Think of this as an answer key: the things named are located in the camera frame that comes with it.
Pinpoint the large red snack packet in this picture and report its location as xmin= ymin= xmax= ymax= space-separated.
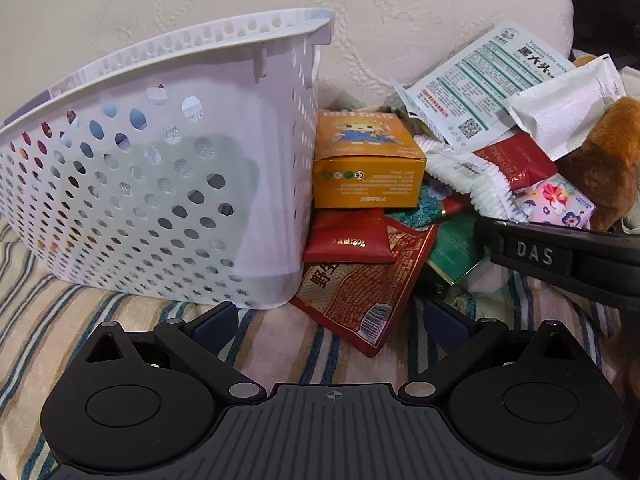
xmin=291 ymin=220 xmax=438 ymax=358

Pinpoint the pink floral tissue pack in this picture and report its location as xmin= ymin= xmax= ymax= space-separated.
xmin=515 ymin=174 xmax=596 ymax=229

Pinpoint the brown plush toy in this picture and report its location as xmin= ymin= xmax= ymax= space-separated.
xmin=556 ymin=96 xmax=639 ymax=232

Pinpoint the dark red box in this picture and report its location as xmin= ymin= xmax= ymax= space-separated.
xmin=474 ymin=132 xmax=558 ymax=191

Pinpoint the red flaxseed packet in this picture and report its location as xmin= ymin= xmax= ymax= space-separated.
xmin=385 ymin=179 xmax=471 ymax=231

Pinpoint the white paper pouch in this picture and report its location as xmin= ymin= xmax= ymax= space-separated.
xmin=506 ymin=54 xmax=626 ymax=160

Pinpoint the striped bed sheet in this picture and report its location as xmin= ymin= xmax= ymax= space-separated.
xmin=1 ymin=226 xmax=639 ymax=479

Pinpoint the small red sachet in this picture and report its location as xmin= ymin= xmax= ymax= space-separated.
xmin=303 ymin=208 xmax=395 ymax=263

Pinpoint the white crimped snack packet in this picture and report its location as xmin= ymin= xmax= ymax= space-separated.
xmin=414 ymin=136 xmax=527 ymax=223

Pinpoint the white perforated plastic basket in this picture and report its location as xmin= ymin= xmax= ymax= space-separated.
xmin=1 ymin=8 xmax=334 ymax=309

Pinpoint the orange cartoon box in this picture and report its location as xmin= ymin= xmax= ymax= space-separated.
xmin=312 ymin=110 xmax=426 ymax=209

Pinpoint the white green seed packet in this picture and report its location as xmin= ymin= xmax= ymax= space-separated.
xmin=392 ymin=21 xmax=575 ymax=151

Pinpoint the large cream pillow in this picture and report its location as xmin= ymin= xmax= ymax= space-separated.
xmin=0 ymin=0 xmax=575 ymax=126

